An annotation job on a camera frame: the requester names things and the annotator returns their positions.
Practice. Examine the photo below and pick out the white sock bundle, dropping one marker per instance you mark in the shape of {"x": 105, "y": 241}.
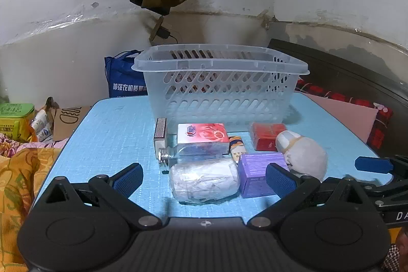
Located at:
{"x": 302, "y": 155}

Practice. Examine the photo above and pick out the small orange and blue pack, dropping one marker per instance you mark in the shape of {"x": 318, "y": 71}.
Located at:
{"x": 237, "y": 147}

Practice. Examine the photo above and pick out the white roll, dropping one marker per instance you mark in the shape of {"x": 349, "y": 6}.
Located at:
{"x": 204, "y": 181}

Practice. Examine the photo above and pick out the checkered cloth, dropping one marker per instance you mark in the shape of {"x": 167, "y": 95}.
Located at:
{"x": 395, "y": 254}

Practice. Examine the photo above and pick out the orange floral blanket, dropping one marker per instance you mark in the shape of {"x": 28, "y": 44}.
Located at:
{"x": 19, "y": 195}

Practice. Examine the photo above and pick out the green tin box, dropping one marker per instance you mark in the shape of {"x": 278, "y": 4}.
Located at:
{"x": 15, "y": 120}

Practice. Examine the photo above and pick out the grey striped small box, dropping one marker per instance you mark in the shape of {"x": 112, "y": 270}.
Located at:
{"x": 160, "y": 133}

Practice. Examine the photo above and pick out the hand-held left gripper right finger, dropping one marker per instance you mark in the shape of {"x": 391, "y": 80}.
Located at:
{"x": 280, "y": 179}

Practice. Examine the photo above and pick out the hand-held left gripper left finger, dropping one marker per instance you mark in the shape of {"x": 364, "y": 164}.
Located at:
{"x": 129, "y": 179}

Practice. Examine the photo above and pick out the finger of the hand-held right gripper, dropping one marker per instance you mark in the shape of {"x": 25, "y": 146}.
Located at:
{"x": 373, "y": 164}

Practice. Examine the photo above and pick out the red and white tissue pack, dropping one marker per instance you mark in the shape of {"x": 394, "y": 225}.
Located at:
{"x": 202, "y": 135}

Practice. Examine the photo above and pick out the cardboard box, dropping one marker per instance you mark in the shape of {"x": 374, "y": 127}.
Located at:
{"x": 67, "y": 122}

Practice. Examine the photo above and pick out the blue shopping bag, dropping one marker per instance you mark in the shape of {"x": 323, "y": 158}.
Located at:
{"x": 122, "y": 77}

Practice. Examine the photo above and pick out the clear plastic basket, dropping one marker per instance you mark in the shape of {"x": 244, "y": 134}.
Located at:
{"x": 220, "y": 87}

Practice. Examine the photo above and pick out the red box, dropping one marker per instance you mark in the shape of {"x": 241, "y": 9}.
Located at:
{"x": 267, "y": 136}

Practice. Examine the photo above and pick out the black wall charger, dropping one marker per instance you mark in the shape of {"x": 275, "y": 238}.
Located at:
{"x": 164, "y": 33}

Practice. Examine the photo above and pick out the purple box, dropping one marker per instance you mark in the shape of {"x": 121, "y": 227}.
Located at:
{"x": 255, "y": 174}

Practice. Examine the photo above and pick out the dark wooden headboard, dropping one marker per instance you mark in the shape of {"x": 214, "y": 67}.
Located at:
{"x": 344, "y": 74}

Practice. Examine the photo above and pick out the clear glass bottle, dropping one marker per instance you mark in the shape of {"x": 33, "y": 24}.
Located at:
{"x": 186, "y": 155}

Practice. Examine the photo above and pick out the white snack packets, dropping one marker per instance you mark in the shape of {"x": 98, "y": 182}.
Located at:
{"x": 41, "y": 128}

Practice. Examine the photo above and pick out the pink cloth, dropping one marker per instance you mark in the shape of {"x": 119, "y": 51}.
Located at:
{"x": 342, "y": 119}

